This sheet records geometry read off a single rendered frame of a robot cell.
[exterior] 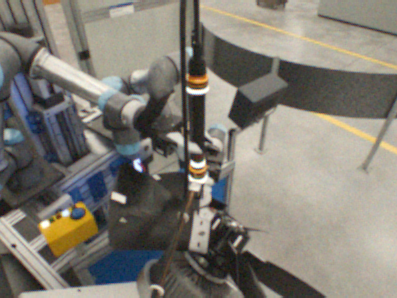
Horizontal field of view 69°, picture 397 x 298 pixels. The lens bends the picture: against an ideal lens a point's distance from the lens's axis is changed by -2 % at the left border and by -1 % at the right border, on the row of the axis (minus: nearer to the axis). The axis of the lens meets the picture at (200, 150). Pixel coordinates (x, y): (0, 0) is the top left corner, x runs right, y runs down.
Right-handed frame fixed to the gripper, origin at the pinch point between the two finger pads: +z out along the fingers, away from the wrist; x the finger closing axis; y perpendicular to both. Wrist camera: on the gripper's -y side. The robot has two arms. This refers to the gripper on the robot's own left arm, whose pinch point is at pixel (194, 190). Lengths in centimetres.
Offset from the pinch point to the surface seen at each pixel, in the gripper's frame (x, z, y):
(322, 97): 40, -158, 73
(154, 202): -18.3, 21.7, -6.3
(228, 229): -9.4, 18.1, 12.4
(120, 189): -22.9, 23.8, -13.5
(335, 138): 107, -202, 117
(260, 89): -8, -62, 17
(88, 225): 16.7, 12.4, -33.7
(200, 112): -40.0, 13.0, 0.7
